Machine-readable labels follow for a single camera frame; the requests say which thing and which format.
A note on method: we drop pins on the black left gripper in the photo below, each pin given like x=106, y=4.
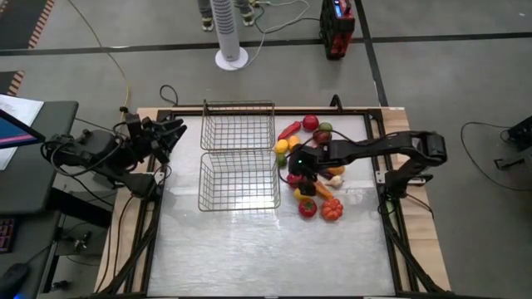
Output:
x=143, y=133

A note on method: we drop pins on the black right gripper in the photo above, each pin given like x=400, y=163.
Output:
x=305, y=160

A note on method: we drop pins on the red tomato green stem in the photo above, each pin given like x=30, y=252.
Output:
x=307, y=208

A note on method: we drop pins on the green lime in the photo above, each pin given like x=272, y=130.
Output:
x=281, y=160

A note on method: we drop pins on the yellow lemon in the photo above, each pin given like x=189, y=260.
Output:
x=282, y=146

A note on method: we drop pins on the red chili pepper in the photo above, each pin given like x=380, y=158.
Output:
x=289, y=130

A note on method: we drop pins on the red apple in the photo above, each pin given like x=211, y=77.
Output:
x=310, y=122

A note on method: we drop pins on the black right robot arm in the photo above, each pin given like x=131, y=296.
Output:
x=374, y=147

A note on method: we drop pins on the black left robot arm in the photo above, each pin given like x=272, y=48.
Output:
x=95, y=149

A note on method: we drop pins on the orange carrot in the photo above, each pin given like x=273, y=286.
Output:
x=323, y=190

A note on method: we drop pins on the small purple eggplant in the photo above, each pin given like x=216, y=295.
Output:
x=325, y=176

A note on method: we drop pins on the white garlic bulb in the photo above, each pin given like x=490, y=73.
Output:
x=335, y=181

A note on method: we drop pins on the orange pumpkin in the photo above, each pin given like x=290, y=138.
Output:
x=331, y=209

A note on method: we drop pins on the white tower fan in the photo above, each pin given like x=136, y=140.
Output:
x=226, y=29

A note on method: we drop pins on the person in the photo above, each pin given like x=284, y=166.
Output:
x=207, y=21

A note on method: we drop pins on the black desk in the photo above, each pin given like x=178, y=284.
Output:
x=37, y=174

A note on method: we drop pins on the white paper sheet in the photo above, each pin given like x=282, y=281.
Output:
x=21, y=108

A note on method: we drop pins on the computer monitor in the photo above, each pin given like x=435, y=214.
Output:
x=16, y=133

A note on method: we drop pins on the red black power unit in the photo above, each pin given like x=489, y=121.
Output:
x=337, y=29

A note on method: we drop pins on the black mat hazard stripe edge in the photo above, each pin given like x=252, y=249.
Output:
x=21, y=21
x=8, y=83

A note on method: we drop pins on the backlit keyboard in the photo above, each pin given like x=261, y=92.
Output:
x=6, y=234

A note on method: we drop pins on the black floor device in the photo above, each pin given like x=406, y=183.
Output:
x=519, y=137

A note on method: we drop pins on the black computer mouse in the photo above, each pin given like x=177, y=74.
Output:
x=12, y=278

